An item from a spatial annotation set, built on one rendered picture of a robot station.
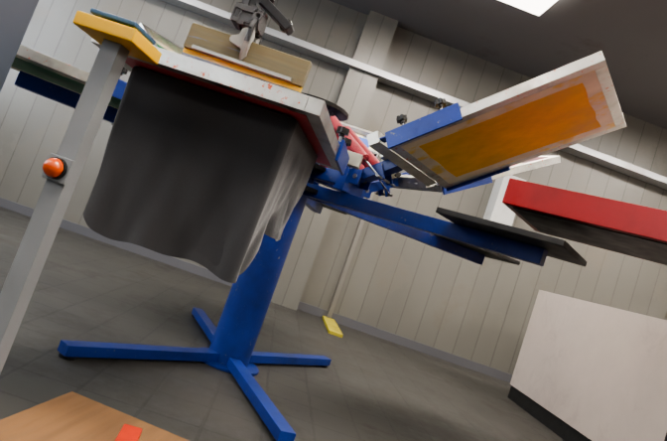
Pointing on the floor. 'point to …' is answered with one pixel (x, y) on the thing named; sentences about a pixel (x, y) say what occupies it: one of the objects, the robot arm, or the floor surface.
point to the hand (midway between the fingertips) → (245, 60)
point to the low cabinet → (593, 370)
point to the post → (118, 35)
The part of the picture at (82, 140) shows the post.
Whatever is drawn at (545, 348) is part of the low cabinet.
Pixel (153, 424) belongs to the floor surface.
